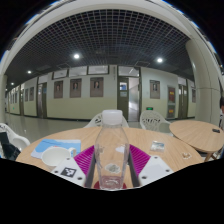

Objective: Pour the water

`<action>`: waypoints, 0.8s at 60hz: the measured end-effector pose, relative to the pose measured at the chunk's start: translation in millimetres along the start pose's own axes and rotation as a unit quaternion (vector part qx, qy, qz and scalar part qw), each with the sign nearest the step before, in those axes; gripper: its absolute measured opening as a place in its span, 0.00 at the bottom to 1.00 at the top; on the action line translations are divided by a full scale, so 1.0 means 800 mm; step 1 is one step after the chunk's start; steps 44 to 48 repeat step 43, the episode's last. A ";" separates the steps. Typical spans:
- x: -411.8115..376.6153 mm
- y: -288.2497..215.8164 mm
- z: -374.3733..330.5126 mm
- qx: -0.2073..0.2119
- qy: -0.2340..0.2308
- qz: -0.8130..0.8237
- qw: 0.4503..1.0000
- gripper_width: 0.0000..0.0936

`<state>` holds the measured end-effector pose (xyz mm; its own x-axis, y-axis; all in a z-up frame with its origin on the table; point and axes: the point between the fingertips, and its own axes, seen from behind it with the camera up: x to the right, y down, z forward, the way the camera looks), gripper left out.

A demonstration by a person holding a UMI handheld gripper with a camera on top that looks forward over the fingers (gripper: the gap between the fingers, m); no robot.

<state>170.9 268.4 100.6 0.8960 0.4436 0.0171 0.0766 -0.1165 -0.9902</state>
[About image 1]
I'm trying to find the white plastic lattice chair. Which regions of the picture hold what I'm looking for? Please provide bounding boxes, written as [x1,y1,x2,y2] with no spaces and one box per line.
[82,112,131,129]
[139,110,172,132]
[0,122,31,158]

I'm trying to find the open green doorway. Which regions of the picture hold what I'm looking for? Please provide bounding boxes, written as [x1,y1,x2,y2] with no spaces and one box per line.
[116,76,141,123]

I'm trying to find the round ceiling lights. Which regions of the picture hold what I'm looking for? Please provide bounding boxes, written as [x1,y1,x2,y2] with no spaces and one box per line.
[9,52,165,88]

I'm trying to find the round wooden side table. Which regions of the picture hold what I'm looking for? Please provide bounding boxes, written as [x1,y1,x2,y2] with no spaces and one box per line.
[168,119,224,163]

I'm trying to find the black bag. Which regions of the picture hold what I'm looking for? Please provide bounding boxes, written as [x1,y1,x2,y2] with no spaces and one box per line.
[0,131,22,162]

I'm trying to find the row of framed wall portraits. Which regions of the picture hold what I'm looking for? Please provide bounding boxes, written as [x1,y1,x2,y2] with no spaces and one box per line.
[9,77,197,105]

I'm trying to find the clear plastic bottle white cap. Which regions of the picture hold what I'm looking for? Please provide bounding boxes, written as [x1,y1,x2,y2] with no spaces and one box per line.
[93,109,131,192]

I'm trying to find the small clear wrapped packet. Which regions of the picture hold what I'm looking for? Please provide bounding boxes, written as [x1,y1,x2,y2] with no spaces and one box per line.
[149,140,166,153]

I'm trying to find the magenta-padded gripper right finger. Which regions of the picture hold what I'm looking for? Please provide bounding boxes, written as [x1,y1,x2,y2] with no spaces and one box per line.
[127,143,175,188]

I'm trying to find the person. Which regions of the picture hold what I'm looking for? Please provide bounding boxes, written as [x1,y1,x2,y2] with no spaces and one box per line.
[218,96,224,132]

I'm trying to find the white cup with handle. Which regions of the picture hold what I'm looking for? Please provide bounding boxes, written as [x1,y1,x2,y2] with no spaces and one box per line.
[40,146,77,167]

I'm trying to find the blue and white paper booklet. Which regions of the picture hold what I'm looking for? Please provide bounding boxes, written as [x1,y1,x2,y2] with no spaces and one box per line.
[30,138,82,160]

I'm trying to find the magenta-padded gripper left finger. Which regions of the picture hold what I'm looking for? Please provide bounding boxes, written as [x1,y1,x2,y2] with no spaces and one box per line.
[50,144,98,189]

